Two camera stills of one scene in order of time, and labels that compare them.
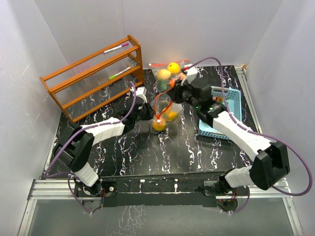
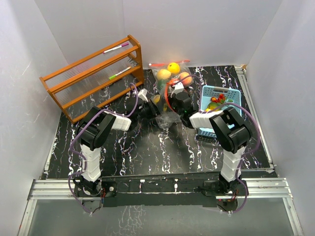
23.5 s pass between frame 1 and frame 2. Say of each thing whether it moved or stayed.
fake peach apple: stayed
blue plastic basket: stayed
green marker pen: stayed
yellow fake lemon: stayed
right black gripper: moved
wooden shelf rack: stayed
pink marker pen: stayed
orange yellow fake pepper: moved
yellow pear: moved
